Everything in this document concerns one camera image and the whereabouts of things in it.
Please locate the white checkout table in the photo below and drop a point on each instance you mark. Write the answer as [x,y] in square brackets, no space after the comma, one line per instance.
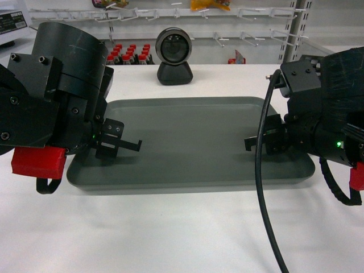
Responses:
[183,232]

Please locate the white cash register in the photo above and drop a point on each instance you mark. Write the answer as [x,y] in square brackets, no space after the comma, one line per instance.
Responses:
[14,25]

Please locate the black round barcode scanner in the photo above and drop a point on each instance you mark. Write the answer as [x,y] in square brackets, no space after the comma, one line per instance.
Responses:
[174,47]

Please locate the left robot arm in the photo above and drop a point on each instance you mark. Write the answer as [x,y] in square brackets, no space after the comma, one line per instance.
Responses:
[53,104]

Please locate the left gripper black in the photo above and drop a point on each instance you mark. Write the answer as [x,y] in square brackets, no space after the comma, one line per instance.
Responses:
[109,140]

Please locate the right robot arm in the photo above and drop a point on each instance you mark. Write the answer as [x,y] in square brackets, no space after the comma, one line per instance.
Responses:
[324,118]

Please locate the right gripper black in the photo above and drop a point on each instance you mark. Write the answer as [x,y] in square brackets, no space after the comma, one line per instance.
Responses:
[275,136]

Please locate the yellow hanging snack bag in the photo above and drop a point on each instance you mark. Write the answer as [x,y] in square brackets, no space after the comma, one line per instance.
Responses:
[196,5]

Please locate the grey rectangular serving tray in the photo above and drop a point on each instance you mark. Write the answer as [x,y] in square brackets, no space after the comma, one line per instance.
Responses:
[185,143]

